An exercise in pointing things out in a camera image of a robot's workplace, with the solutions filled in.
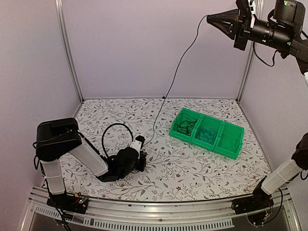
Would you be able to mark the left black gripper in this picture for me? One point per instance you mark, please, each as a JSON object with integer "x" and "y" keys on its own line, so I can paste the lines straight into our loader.
{"x": 141, "y": 167}

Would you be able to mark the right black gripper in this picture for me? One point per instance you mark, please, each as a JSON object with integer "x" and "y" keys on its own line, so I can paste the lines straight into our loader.
{"x": 231, "y": 29}

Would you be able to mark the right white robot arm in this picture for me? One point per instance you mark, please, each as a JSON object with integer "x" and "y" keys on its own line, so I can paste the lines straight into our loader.
{"x": 274, "y": 95}

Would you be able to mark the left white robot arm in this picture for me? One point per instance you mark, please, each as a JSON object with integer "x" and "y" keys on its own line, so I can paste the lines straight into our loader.
{"x": 59, "y": 137}

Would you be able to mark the green bin left compartment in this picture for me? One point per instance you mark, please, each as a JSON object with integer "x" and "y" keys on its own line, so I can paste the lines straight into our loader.
{"x": 185, "y": 124}

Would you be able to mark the green bin compartment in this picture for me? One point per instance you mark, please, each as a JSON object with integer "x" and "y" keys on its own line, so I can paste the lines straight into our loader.
{"x": 230, "y": 140}
{"x": 185, "y": 124}

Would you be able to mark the green bin right compartment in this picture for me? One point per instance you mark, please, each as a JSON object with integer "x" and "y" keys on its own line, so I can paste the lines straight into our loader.
{"x": 230, "y": 140}

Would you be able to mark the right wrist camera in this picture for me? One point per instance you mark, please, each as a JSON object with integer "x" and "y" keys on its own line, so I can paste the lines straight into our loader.
{"x": 247, "y": 11}

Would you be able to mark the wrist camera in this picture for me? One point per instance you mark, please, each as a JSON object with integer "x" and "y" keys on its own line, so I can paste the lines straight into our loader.
{"x": 247, "y": 11}
{"x": 137, "y": 144}

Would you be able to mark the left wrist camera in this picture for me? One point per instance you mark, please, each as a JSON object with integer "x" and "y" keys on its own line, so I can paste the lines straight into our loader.
{"x": 137, "y": 144}

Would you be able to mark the right aluminium frame post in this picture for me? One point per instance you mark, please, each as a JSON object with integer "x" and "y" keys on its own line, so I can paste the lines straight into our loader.
{"x": 250, "y": 55}

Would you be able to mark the aluminium frame post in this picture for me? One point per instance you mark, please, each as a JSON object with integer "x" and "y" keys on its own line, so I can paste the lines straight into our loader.
{"x": 67, "y": 49}
{"x": 250, "y": 55}

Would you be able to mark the front aluminium rail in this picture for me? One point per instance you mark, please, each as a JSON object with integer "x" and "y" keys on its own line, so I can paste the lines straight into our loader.
{"x": 112, "y": 215}

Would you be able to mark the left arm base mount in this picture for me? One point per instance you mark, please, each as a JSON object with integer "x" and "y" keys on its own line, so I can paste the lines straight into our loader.
{"x": 76, "y": 203}

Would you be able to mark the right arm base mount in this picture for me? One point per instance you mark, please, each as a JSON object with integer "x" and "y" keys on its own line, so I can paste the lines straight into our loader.
{"x": 257, "y": 201}

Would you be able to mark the left aluminium frame post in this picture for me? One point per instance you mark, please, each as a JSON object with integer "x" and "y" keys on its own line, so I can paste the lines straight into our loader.
{"x": 67, "y": 49}

